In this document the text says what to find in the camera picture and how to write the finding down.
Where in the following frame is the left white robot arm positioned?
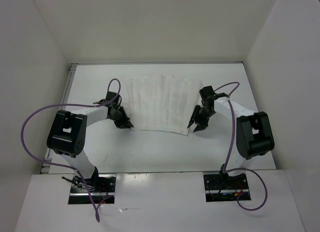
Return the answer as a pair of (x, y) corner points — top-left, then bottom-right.
(46, 91), (134, 192)

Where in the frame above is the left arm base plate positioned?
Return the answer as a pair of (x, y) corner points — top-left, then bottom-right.
(62, 174), (117, 205)

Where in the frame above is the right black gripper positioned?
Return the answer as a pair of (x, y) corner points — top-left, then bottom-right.
(187, 104), (215, 132)

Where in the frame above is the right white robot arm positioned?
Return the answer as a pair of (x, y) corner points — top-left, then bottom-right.
(187, 85), (275, 189)

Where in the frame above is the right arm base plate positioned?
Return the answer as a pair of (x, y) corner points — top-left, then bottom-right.
(203, 172), (251, 202)

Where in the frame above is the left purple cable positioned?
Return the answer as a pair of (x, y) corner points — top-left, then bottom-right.
(20, 78), (123, 223)

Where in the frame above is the white pleated skirt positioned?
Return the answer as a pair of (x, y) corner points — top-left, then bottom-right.
(125, 75), (203, 136)

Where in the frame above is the purple cable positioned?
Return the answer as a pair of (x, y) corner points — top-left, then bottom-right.
(214, 81), (269, 212)
(20, 78), (123, 223)

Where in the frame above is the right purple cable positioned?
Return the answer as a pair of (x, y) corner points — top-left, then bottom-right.
(214, 81), (269, 212)

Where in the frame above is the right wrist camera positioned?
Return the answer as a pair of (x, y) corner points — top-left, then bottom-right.
(213, 92), (229, 100)

